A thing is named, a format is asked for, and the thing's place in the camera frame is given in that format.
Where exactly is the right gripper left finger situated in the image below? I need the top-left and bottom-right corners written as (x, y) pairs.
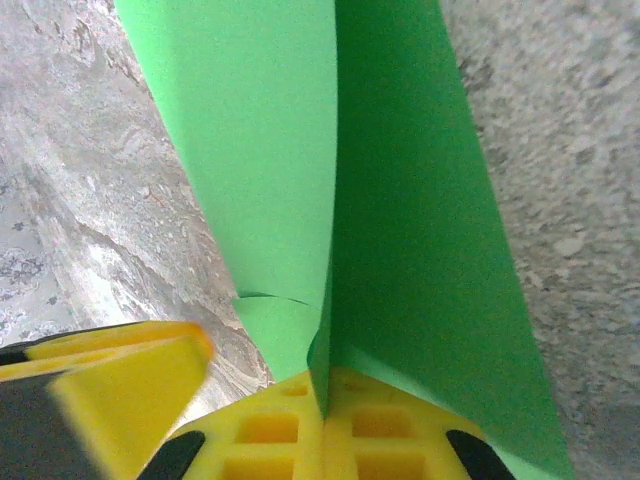
top-left (144, 370), bottom-right (327, 480)

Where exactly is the green paper sheet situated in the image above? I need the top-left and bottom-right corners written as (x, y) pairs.
top-left (113, 0), bottom-right (576, 480)

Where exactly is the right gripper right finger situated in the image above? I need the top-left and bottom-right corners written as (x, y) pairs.
top-left (323, 366), bottom-right (517, 480)

